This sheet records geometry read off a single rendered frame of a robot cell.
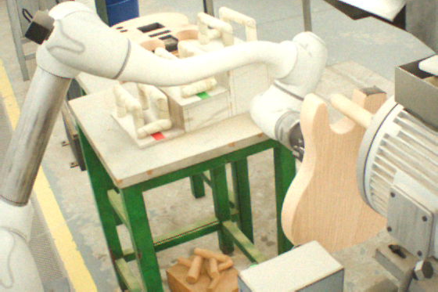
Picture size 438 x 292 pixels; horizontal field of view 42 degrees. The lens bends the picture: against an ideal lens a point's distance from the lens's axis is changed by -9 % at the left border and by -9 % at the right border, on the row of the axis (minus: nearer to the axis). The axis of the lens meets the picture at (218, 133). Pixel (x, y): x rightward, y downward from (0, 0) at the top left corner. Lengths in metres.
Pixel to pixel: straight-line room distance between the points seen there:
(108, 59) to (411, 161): 0.70
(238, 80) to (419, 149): 1.02
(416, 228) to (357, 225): 0.54
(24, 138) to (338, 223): 0.79
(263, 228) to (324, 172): 1.69
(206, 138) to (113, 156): 0.27
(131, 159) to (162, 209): 1.41
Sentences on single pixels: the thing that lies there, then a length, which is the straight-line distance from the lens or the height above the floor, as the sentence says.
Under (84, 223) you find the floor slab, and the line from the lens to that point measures 3.16.
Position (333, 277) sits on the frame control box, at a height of 1.11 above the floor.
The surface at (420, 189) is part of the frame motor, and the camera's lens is 0.90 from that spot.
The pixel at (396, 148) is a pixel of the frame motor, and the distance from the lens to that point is 0.94.
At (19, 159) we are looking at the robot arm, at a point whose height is 1.09.
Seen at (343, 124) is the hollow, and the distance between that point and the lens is 1.26.
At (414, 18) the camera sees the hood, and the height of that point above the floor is 1.49.
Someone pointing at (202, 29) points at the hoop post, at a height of 1.16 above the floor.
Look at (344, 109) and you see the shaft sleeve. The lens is 1.19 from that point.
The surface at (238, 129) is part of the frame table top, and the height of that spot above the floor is 0.93.
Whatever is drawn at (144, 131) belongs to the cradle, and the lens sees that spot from 1.80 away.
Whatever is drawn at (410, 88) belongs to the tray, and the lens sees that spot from 0.91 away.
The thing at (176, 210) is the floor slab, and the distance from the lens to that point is 3.12.
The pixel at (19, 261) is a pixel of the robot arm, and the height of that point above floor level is 0.93.
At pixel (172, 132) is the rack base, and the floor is 0.94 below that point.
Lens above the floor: 1.80
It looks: 29 degrees down
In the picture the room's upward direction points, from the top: 6 degrees counter-clockwise
